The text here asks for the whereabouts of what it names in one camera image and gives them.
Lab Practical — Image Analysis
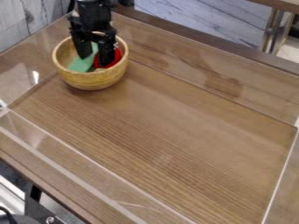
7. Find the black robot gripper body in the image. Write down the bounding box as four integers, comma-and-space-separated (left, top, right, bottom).
68, 0, 117, 44

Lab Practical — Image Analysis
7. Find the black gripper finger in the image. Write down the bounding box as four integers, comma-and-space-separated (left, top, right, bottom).
69, 27, 92, 60
96, 31, 116, 66

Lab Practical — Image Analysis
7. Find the red plush fruit green stem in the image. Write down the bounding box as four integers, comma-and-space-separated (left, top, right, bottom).
92, 48, 121, 69

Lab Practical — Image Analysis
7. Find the light wooden bowl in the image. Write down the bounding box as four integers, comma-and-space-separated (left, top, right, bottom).
51, 37, 129, 90

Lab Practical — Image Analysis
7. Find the green rectangular block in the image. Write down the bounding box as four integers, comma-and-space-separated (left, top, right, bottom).
68, 43, 99, 73

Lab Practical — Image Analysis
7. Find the clear acrylic tray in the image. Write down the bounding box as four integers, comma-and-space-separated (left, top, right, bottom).
0, 14, 299, 224

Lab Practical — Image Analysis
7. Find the metal table leg background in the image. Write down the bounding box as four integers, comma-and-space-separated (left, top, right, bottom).
262, 9, 295, 55

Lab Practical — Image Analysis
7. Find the black metal table bracket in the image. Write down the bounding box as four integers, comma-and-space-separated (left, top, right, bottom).
24, 185, 67, 224

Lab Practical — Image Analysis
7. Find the black cable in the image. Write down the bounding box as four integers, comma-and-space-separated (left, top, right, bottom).
0, 205, 16, 224

